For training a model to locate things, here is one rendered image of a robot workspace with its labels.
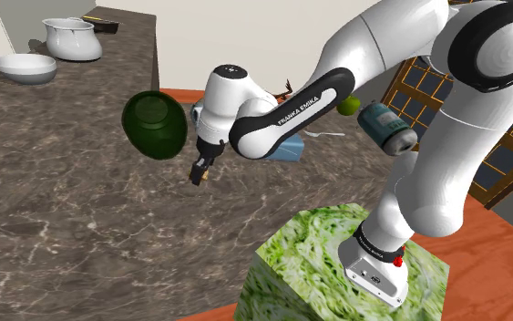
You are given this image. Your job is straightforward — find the white ceramic pot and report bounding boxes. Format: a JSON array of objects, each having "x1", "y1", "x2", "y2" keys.
[{"x1": 41, "y1": 16, "x2": 104, "y2": 62}]

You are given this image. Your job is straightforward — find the green apple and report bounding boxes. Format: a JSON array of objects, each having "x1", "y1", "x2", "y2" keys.
[{"x1": 336, "y1": 95, "x2": 363, "y2": 118}]

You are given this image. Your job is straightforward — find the brown figure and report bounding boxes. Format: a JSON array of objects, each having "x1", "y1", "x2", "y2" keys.
[{"x1": 272, "y1": 78, "x2": 294, "y2": 102}]

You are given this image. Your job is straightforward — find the dark green glass bowl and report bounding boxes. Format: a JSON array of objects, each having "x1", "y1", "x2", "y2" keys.
[{"x1": 120, "y1": 89, "x2": 190, "y2": 161}]

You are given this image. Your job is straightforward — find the white shallow bowl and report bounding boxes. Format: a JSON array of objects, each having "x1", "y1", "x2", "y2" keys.
[{"x1": 0, "y1": 53, "x2": 58, "y2": 86}]

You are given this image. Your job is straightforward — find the light blue box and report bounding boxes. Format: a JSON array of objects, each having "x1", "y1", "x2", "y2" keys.
[{"x1": 263, "y1": 132, "x2": 305, "y2": 164}]

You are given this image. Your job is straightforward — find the white fork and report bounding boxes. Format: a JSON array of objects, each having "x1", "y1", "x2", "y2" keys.
[{"x1": 303, "y1": 129, "x2": 346, "y2": 139}]

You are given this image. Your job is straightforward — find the teal can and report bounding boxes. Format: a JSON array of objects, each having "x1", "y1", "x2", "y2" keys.
[{"x1": 355, "y1": 102, "x2": 419, "y2": 157}]

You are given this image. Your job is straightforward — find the orange framed window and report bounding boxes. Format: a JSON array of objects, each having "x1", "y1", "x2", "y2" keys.
[{"x1": 379, "y1": 0, "x2": 513, "y2": 211}]

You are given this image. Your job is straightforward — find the green patterned robot stand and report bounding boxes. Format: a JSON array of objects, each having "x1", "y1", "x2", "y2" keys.
[{"x1": 232, "y1": 202, "x2": 452, "y2": 321}]

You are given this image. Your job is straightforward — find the black flat tray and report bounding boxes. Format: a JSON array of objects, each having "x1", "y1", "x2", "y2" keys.
[{"x1": 81, "y1": 15, "x2": 121, "y2": 35}]

